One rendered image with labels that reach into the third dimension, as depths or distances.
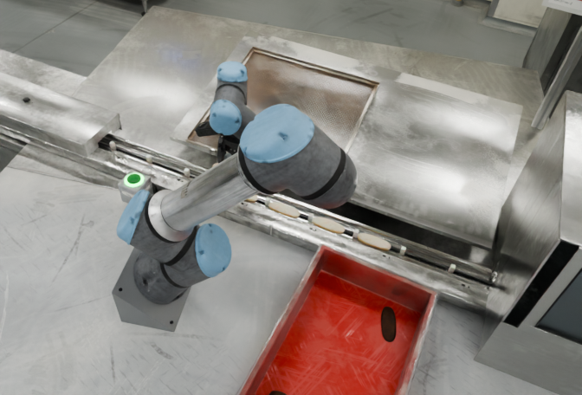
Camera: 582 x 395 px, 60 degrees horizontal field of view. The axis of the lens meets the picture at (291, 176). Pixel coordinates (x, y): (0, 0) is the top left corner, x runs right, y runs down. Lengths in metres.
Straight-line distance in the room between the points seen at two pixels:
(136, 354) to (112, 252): 0.32
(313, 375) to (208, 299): 0.33
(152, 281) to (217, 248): 0.19
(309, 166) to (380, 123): 0.91
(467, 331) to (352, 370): 0.33
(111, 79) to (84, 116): 0.37
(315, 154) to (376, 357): 0.64
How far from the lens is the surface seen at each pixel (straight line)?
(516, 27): 4.77
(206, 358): 1.30
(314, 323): 1.34
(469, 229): 1.55
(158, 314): 1.32
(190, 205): 1.00
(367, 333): 1.35
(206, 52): 2.25
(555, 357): 1.32
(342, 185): 0.88
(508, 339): 1.30
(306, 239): 1.44
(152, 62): 2.20
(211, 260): 1.15
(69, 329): 1.40
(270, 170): 0.84
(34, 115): 1.85
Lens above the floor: 1.99
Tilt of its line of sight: 45 degrees down
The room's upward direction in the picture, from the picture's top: 5 degrees clockwise
